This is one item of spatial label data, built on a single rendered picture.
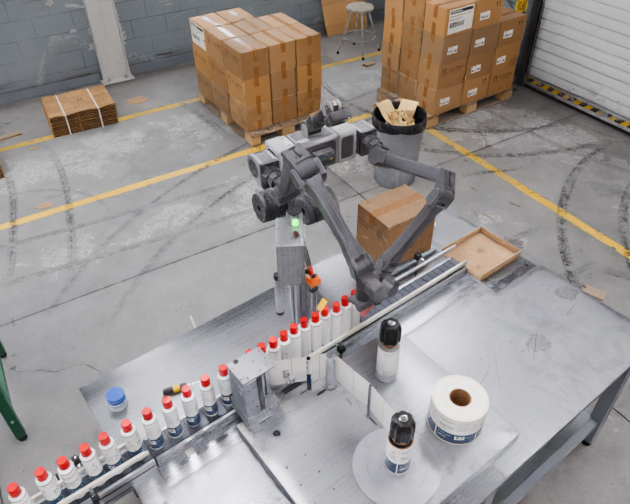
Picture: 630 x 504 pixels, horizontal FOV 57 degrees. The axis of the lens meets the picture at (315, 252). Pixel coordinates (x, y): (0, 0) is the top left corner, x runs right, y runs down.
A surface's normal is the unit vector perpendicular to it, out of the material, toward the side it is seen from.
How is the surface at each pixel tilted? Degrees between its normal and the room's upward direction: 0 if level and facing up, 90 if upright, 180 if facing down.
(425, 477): 0
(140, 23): 90
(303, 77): 90
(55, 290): 0
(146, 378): 0
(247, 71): 88
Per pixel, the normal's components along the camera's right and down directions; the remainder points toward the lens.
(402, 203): -0.01, -0.76
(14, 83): 0.52, 0.55
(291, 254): 0.05, 0.64
